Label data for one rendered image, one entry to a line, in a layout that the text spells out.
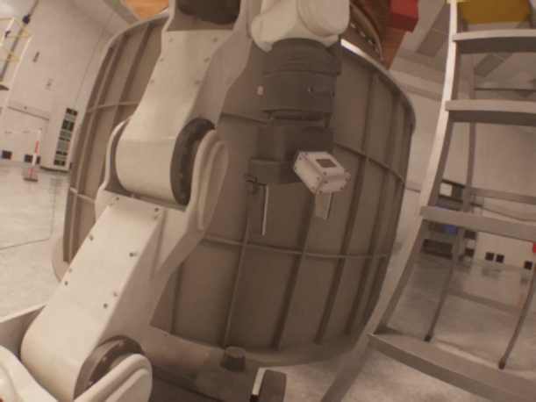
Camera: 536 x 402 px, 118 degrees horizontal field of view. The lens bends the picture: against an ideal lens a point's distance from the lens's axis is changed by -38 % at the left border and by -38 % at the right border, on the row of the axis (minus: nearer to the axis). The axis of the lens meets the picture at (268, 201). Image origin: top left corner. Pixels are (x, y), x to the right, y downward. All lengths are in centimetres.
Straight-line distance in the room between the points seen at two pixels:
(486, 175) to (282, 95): 813
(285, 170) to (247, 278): 60
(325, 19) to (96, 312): 41
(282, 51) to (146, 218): 27
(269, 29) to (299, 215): 63
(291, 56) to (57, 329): 41
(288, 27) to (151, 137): 23
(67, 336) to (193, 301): 60
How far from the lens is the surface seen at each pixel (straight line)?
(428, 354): 61
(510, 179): 899
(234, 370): 54
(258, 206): 28
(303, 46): 29
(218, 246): 81
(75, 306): 36
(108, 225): 40
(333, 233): 93
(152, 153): 38
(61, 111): 843
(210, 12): 54
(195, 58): 45
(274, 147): 28
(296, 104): 27
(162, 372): 55
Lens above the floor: 55
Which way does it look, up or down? 1 degrees down
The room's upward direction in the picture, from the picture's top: 12 degrees clockwise
